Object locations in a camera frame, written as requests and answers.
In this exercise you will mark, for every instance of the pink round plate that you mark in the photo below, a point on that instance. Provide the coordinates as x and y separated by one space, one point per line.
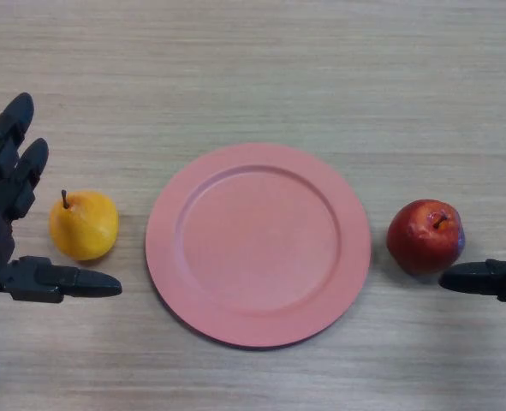
257 247

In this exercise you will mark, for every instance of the red apple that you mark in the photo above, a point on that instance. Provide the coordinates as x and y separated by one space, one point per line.
424 236

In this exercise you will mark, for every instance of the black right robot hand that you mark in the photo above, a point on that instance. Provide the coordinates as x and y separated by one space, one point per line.
488 278

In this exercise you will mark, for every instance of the yellow pear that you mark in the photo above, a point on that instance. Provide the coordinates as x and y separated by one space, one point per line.
85 226

